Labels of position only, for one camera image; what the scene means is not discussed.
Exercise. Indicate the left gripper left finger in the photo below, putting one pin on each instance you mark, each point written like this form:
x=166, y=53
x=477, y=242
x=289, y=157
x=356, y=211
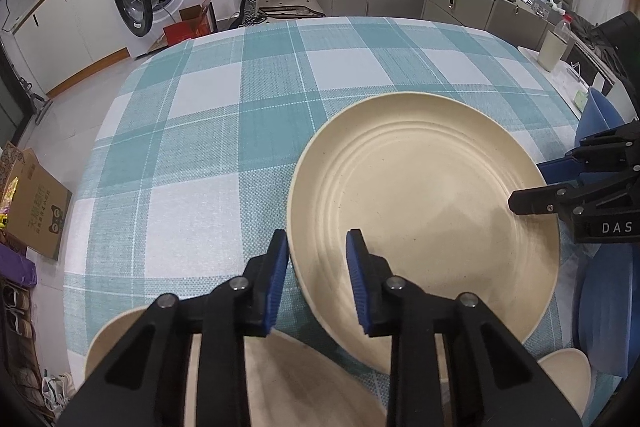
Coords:
x=142, y=379

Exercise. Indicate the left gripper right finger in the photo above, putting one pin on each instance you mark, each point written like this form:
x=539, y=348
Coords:
x=453, y=361

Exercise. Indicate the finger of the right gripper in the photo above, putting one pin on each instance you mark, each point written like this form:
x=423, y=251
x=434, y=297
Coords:
x=550, y=199
x=561, y=170

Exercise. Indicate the large blue bowl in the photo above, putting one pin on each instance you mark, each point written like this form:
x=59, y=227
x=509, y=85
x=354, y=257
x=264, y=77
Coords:
x=608, y=311

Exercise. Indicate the beige plate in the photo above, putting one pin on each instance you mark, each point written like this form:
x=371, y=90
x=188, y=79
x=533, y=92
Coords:
x=570, y=370
x=426, y=180
x=291, y=384

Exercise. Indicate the white kitchen base cabinets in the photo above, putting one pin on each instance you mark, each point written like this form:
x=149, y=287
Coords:
x=61, y=39

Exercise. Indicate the white marble coffee table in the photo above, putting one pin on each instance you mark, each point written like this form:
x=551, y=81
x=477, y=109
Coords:
x=573, y=89

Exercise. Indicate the cream tumbler cup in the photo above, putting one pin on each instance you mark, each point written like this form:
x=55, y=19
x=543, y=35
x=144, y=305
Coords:
x=551, y=50

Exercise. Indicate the clear plastic bottle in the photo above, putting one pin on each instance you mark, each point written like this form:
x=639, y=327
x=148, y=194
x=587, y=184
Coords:
x=562, y=29

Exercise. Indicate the purple yoga mat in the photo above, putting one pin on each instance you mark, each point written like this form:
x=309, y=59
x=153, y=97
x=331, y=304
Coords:
x=17, y=268

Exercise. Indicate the cardboard box on floor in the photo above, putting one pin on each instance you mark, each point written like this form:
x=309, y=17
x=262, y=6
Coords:
x=33, y=204

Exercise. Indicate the grey drawer cabinet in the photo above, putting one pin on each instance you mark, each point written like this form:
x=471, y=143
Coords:
x=513, y=22

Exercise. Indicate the teal checked tablecloth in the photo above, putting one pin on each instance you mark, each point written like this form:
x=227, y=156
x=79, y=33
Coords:
x=190, y=171

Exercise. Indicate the red open cardboard box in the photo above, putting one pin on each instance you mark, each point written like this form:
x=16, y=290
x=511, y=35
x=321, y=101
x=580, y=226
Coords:
x=194, y=22

